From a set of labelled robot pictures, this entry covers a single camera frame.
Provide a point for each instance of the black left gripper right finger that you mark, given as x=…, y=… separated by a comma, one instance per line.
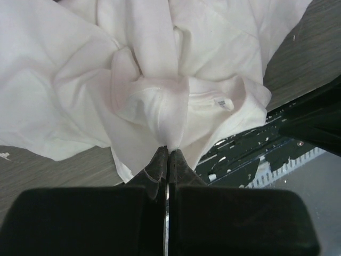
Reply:
x=211, y=220

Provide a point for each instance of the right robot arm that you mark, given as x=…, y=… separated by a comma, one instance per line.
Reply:
x=316, y=118

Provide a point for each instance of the white t shirt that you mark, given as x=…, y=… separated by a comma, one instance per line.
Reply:
x=136, y=75

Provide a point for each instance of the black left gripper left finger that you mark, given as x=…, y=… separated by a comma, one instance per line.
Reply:
x=121, y=220

